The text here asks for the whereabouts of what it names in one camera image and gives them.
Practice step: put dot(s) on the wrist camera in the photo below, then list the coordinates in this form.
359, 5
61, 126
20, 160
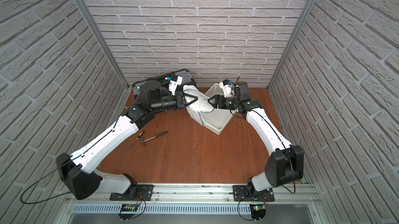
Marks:
174, 82
227, 88

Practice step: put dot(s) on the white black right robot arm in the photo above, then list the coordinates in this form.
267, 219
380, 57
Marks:
286, 161

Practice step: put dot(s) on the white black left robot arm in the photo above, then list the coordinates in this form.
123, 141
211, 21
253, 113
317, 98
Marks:
79, 172

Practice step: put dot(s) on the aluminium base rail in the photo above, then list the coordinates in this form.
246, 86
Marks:
164, 203

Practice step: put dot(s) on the black handled hammer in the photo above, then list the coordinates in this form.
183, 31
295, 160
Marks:
143, 141

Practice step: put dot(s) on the aluminium corner post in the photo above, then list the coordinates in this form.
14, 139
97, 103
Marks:
295, 34
89, 19

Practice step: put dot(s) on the yellow black screwdriver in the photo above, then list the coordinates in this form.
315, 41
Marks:
134, 141

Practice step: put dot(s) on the right aluminium corner post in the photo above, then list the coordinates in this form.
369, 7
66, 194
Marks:
295, 34

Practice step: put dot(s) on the left aluminium corner post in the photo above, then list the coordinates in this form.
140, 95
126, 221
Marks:
89, 19

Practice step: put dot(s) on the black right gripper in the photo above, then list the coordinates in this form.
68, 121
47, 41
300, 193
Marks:
218, 98

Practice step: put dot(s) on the white perforated plastic basket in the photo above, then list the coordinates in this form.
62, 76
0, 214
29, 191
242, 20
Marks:
215, 120

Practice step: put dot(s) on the controller board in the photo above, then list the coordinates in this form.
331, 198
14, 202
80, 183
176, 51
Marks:
258, 212
129, 211

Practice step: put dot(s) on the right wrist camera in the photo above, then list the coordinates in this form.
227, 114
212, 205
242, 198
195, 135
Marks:
227, 88

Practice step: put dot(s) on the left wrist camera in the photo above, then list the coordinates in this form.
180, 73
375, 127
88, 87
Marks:
174, 82

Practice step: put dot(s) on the left controller board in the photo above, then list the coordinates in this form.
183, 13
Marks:
129, 211

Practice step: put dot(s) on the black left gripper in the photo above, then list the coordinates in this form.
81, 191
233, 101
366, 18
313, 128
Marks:
181, 101

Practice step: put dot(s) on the right controller board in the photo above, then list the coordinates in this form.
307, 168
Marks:
258, 212

